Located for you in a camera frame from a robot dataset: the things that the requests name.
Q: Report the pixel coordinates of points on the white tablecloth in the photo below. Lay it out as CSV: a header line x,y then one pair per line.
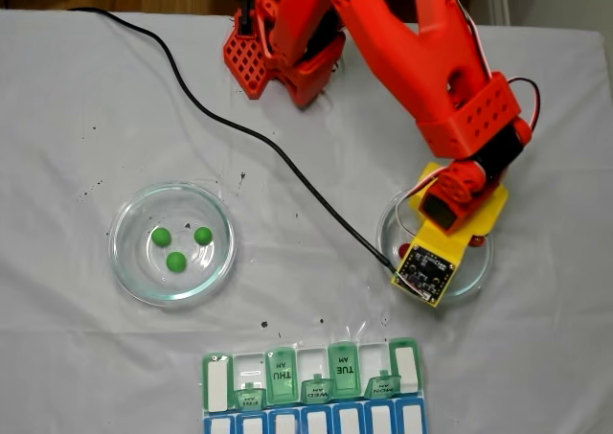
x,y
306,261

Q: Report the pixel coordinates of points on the black camera circuit board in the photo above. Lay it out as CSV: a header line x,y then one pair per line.
x,y
424,271

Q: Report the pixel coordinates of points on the red ball pill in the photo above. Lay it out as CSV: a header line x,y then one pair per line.
x,y
403,251

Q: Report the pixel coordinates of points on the clear glass bowl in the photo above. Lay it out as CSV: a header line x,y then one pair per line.
x,y
143,280
474,276

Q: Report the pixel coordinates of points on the green ball pill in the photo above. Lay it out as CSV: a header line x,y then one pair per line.
x,y
176,261
203,235
161,237

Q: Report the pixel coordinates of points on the weekly pill organizer box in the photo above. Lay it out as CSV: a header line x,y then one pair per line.
x,y
311,419

